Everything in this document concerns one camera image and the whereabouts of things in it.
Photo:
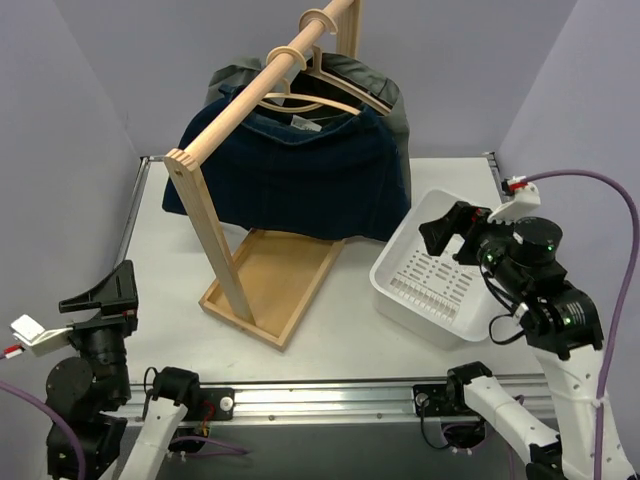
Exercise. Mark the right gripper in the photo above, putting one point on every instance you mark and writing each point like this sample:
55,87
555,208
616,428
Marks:
468,241

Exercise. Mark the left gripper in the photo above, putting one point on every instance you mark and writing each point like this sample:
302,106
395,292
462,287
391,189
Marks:
103,323

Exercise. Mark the dark blue denim skirt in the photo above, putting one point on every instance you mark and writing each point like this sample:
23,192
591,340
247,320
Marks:
330,177

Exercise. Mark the beige plastic hanger front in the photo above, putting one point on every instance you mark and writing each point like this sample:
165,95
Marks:
310,102

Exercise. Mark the beige plastic hanger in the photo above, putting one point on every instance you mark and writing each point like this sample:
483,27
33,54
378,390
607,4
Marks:
350,87
310,102

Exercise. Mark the grey pleated skirt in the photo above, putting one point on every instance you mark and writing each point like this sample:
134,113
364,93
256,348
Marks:
377,85

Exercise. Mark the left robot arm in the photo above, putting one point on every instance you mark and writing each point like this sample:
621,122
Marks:
86,390

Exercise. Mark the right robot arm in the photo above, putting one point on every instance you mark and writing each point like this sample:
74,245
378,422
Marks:
561,326

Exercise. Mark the white plastic basket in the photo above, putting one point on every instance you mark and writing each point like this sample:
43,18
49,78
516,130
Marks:
435,298

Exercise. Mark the wooden clothes rack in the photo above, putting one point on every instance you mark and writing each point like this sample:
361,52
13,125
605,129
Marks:
265,286

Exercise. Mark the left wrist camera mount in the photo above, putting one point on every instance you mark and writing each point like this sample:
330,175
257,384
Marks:
36,339

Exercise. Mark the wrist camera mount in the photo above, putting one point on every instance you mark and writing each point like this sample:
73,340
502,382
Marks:
522,198
36,339

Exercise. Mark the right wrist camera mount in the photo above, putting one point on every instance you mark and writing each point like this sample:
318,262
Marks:
522,198

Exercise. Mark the aluminium mounting rail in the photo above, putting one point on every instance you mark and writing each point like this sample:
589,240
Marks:
307,403

